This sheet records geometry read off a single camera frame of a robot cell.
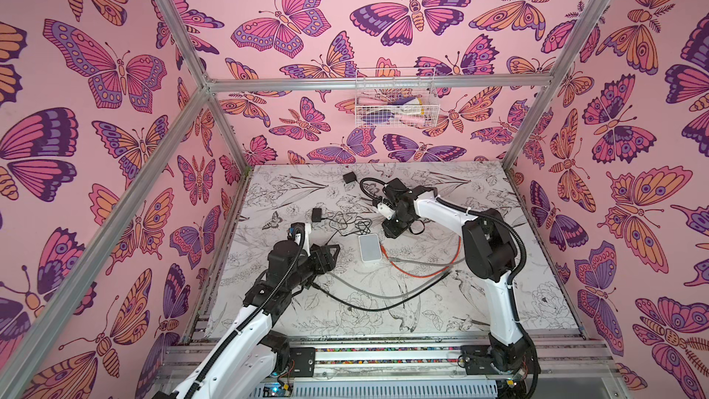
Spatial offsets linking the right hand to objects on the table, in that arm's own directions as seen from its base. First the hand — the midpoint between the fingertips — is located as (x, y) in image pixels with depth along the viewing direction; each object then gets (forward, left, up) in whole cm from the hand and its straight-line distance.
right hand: (391, 227), depth 98 cm
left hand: (-15, +18, +13) cm, 27 cm away
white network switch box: (-7, +8, -3) cm, 11 cm away
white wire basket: (+32, -2, +32) cm, 45 cm away
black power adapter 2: (+25, +16, -1) cm, 30 cm away
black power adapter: (+6, +28, -1) cm, 28 cm away
